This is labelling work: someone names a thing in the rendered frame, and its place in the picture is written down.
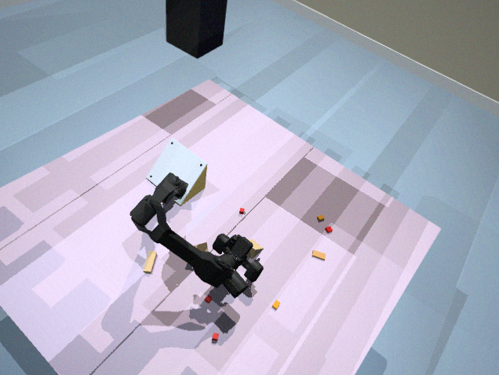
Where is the pale yellow flat bar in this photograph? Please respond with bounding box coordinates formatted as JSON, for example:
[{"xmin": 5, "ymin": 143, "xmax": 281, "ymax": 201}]
[{"xmin": 144, "ymin": 250, "xmax": 157, "ymax": 274}]

